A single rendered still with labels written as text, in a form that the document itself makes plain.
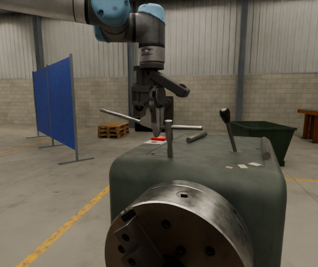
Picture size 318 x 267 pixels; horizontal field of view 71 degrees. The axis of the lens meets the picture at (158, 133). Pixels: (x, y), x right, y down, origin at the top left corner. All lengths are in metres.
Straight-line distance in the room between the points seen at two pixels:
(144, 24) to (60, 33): 12.35
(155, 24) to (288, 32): 10.47
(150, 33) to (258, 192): 0.48
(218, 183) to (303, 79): 10.45
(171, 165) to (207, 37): 10.12
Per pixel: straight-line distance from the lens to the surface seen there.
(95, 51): 11.87
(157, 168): 0.63
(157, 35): 0.66
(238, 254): 0.46
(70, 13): 0.55
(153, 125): 0.64
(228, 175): 0.59
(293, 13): 11.27
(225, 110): 0.69
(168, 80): 0.62
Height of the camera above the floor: 1.43
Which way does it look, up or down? 9 degrees down
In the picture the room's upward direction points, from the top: straight up
